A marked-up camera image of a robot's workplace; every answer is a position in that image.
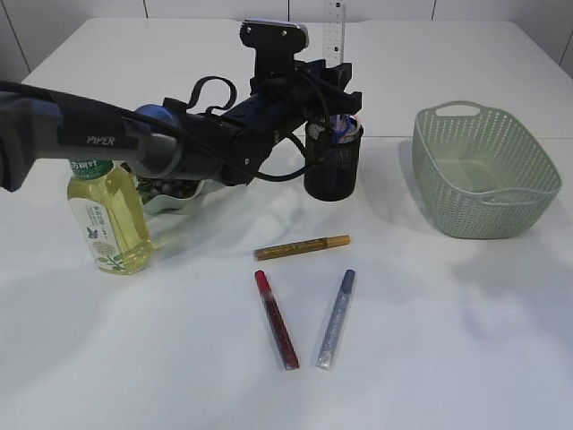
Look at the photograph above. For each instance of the black mesh pen holder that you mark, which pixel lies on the black mesh pen holder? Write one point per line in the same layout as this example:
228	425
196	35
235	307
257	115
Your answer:
333	177

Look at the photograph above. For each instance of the green wavy glass plate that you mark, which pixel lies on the green wavy glass plate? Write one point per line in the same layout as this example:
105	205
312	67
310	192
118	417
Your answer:
165	203

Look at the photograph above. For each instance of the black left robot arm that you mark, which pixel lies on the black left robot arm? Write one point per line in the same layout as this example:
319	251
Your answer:
226	144

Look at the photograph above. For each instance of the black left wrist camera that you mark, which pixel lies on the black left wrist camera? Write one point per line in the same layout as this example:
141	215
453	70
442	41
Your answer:
275	44

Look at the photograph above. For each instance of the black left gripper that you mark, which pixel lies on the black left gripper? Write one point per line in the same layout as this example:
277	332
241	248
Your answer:
286	102

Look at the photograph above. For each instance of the yellow tea bottle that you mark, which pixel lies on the yellow tea bottle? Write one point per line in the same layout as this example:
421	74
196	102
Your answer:
108	210

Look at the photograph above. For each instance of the silver glitter marker pen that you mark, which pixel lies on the silver glitter marker pen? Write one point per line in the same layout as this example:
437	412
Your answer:
336	320

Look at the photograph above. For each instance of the gold glitter marker pen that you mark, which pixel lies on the gold glitter marker pen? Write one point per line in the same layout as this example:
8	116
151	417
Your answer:
302	247

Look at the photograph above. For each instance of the green woven plastic basket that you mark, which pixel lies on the green woven plastic basket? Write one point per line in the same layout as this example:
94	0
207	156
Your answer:
481	176

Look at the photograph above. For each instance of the red glitter marker pen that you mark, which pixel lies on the red glitter marker pen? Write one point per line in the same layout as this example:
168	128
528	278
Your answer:
276	323

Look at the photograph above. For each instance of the clear plastic ruler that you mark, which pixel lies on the clear plastic ruler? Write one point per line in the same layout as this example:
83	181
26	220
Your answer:
334	25

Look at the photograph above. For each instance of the purple artificial grape bunch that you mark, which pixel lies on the purple artificial grape bunch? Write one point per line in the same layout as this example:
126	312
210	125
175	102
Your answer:
181	189

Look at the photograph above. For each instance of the blue capped scissors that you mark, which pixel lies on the blue capped scissors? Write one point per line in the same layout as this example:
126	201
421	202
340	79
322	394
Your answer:
341	126

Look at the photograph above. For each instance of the pink capped scissors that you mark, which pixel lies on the pink capped scissors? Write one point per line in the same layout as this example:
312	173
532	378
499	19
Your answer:
356	121

